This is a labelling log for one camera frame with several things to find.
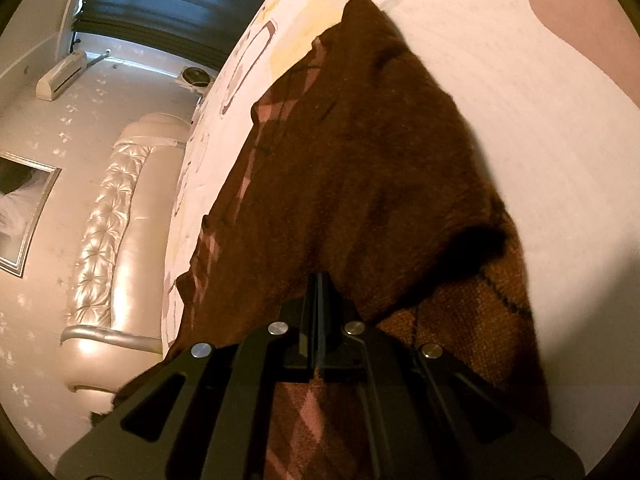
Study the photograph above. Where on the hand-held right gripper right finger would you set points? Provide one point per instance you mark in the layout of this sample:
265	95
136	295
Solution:
332	345

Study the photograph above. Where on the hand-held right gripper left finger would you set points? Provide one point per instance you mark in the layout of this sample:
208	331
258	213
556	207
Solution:
300	345

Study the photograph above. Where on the cream tufted leather headboard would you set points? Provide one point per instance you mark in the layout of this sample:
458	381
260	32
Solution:
125	260

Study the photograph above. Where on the round ceiling light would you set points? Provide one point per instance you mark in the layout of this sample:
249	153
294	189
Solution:
195	78

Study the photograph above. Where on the patterned white bed sheet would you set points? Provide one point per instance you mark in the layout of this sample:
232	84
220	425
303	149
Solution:
500	85

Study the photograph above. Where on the framed black-and-white photo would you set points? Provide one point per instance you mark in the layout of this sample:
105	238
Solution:
20	210

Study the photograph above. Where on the dark window curtain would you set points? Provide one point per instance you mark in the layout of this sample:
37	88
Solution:
175	0

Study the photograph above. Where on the white wall pipe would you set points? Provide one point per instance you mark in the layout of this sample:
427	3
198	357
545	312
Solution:
100	57

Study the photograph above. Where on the white wall air conditioner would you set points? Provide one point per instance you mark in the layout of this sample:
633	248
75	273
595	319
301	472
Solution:
60	77

